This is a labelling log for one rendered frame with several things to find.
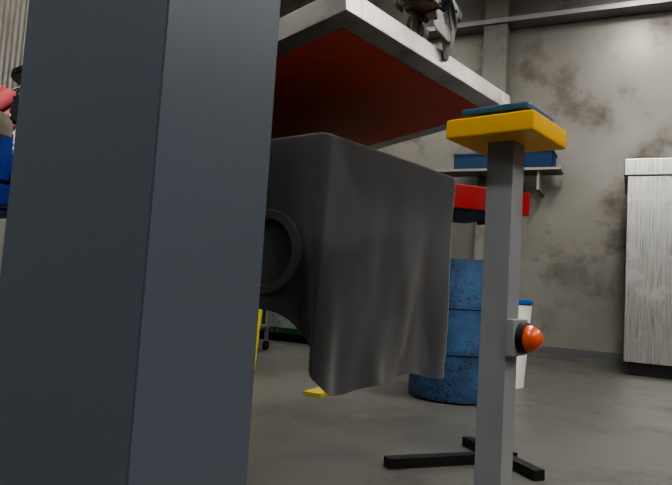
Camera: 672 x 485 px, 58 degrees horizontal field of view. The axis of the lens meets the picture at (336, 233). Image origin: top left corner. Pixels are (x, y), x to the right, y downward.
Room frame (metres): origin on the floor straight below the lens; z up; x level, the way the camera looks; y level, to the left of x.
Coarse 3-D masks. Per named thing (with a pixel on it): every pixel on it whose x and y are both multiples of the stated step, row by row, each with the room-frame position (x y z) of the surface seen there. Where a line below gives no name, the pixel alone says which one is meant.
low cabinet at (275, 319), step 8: (264, 312) 7.00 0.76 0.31; (272, 312) 6.94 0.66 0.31; (264, 320) 6.99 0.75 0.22; (272, 320) 6.94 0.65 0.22; (280, 320) 6.89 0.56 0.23; (288, 320) 6.85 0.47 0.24; (264, 328) 6.99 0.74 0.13; (272, 328) 6.94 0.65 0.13; (280, 328) 6.90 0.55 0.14; (288, 328) 6.85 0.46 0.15; (296, 328) 6.80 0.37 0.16; (272, 336) 6.99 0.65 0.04; (280, 336) 6.94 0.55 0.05; (288, 336) 6.90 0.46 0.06; (296, 336) 6.85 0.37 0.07
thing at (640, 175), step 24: (624, 168) 5.83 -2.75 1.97; (648, 168) 5.73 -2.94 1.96; (648, 192) 5.75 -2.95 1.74; (648, 216) 5.75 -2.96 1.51; (648, 240) 5.75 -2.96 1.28; (648, 264) 5.74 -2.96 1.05; (648, 288) 5.74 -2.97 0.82; (624, 312) 5.83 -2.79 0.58; (648, 312) 5.74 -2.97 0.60; (624, 336) 5.83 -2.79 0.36; (648, 336) 5.74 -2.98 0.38; (624, 360) 5.82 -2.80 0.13; (648, 360) 5.74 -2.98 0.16
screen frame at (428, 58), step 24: (336, 0) 0.86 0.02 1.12; (360, 0) 0.88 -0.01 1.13; (288, 24) 0.92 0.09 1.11; (312, 24) 0.89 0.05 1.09; (336, 24) 0.89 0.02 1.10; (360, 24) 0.89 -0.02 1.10; (384, 24) 0.92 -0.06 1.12; (288, 48) 0.96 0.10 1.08; (384, 48) 0.97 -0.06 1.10; (408, 48) 0.98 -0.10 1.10; (432, 48) 1.04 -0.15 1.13; (432, 72) 1.08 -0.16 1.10; (456, 72) 1.11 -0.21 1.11; (480, 96) 1.20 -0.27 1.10; (504, 96) 1.28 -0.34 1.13; (384, 144) 1.49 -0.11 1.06
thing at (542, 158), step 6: (552, 150) 6.93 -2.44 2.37; (528, 156) 7.05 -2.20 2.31; (534, 156) 7.02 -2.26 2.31; (540, 156) 7.00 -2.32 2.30; (546, 156) 6.97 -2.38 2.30; (552, 156) 6.94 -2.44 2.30; (528, 162) 7.05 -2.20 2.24; (534, 162) 7.02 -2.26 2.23; (540, 162) 6.99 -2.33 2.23; (546, 162) 6.97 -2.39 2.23; (552, 162) 6.94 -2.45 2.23
